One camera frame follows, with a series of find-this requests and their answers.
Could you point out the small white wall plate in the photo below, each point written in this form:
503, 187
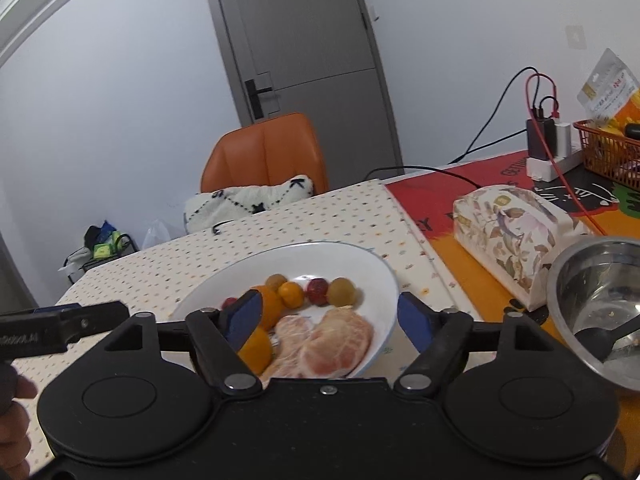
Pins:
375, 12

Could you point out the white patterned cushion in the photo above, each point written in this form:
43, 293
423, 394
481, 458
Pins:
235, 205

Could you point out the black charger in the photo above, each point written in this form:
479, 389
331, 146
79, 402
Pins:
540, 140

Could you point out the small red round fruit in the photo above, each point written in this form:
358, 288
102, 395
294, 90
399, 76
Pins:
229, 303

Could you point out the black spoon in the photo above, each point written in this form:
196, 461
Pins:
597, 342

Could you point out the green yellow packets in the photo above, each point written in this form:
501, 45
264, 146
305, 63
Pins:
107, 246

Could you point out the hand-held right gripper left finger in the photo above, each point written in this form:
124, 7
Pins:
245, 320

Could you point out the black device in basket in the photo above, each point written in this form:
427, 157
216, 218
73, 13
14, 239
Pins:
632, 131

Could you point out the dotted white tablecloth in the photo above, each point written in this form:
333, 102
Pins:
325, 220

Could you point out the dark red round fruit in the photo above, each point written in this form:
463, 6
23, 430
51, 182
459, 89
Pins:
317, 291

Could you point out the large orange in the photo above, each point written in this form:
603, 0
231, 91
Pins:
272, 310

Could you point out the orange chair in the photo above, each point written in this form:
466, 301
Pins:
265, 155

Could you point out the red orange printed mat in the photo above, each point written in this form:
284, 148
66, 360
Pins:
435, 200

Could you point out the white adhesive wall patch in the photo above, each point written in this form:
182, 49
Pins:
576, 36

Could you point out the medium orange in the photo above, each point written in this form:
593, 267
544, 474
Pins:
257, 352

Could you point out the brown longan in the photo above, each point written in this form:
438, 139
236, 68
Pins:
276, 282
343, 291

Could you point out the clear plastic bag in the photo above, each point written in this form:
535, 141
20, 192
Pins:
156, 235

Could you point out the peeled pomelo segment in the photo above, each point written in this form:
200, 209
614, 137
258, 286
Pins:
295, 340
342, 340

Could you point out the steel bowl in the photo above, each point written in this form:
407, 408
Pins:
590, 280

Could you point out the white power strip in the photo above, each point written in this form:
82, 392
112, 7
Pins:
542, 170

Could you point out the orange snack packet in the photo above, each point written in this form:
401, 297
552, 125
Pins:
625, 112

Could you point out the floral tissue box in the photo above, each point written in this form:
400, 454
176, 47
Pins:
510, 240

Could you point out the white charger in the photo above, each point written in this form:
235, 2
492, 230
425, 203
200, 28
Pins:
562, 140

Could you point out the grey door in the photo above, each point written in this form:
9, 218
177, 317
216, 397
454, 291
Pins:
300, 35

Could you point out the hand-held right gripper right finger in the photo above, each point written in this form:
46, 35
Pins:
415, 320

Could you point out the white round plate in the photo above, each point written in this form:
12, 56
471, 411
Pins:
320, 260

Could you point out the brown plastic basket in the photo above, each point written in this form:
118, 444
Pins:
600, 160

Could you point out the clear snack packet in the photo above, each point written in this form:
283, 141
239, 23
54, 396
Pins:
607, 87

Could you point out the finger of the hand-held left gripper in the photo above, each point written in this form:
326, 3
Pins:
100, 320

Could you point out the small orange kumquat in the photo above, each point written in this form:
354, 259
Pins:
291, 295

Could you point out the person's left hand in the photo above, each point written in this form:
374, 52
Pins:
15, 440

